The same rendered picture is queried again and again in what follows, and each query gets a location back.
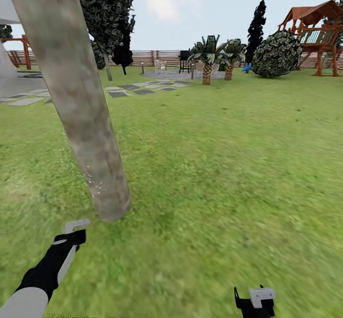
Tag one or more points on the charcoal grill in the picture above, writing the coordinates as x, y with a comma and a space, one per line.
184, 55

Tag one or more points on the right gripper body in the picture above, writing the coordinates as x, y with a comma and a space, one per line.
249, 311

